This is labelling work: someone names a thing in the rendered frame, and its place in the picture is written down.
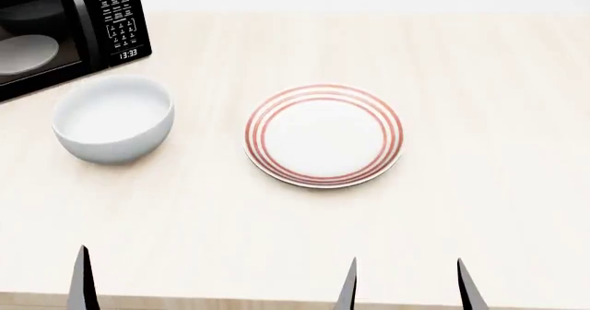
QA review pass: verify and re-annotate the grey microwave turntable plate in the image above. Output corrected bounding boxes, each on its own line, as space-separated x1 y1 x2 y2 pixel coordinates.
0 33 61 77

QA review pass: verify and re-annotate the white ceramic bowl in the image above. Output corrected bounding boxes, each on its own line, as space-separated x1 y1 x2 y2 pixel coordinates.
52 75 176 165

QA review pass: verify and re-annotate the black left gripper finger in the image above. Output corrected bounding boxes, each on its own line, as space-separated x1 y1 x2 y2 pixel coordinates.
65 244 101 310

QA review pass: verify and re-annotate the white plate with red rings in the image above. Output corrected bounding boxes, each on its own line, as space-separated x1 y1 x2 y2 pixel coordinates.
243 83 406 189

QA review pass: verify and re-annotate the black microwave oven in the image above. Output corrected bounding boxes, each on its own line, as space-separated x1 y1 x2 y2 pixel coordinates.
0 0 153 103

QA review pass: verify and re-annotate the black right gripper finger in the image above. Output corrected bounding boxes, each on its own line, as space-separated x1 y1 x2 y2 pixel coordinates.
456 257 490 310
332 256 359 310

